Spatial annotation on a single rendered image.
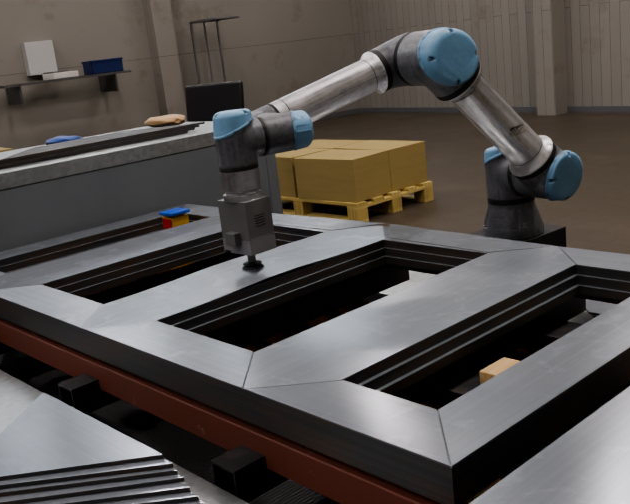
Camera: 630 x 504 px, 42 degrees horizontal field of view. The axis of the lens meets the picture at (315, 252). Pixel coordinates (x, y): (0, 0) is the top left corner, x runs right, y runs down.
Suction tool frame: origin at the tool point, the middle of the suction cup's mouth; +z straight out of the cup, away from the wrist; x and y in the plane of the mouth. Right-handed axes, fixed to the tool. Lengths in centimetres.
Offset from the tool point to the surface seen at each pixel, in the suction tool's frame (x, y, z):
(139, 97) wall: 557, -901, 8
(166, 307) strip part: -23.1, 3.5, -0.8
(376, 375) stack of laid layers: -24, 53, 1
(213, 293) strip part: -14.2, 5.5, -0.9
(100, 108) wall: 498, -910, 15
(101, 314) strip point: -31.2, -4.8, -0.8
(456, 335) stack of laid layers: -7, 54, 1
